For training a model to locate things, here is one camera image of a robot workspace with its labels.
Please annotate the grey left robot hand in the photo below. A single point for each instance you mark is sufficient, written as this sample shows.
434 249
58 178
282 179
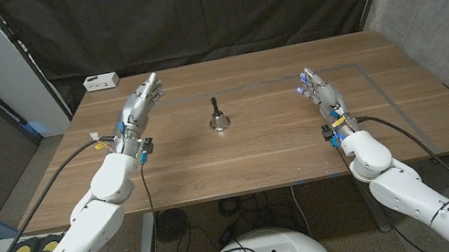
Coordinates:
136 113

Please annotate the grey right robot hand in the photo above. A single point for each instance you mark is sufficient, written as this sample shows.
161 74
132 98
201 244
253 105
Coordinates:
324 92

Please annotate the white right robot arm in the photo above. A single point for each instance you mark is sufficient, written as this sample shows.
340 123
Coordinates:
407 191

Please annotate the white power strip box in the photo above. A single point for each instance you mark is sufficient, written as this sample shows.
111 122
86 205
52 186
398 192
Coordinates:
101 81

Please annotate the black round floor fan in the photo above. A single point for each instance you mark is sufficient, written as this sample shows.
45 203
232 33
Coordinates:
170 225

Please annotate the black backdrop cloth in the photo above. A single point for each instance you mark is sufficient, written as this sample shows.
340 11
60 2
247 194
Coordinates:
195 10

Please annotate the white table leg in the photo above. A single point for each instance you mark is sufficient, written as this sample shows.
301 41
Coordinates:
146 241

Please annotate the grey table leg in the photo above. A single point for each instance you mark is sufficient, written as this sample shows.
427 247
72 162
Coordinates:
380 221

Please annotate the black power adapter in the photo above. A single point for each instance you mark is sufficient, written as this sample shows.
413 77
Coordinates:
226 235

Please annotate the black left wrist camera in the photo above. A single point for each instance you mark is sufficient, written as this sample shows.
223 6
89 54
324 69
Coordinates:
147 147

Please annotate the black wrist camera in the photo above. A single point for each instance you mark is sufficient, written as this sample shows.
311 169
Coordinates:
147 147
328 132

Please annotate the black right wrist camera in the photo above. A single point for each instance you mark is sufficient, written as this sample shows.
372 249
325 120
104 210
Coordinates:
328 132

